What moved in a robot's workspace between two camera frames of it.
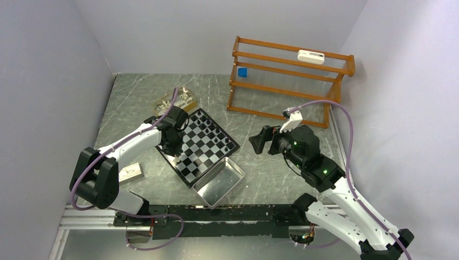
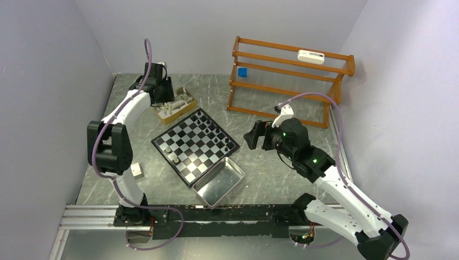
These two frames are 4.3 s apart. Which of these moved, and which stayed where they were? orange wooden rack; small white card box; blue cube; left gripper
Moved: left gripper
Stayed: orange wooden rack; small white card box; blue cube
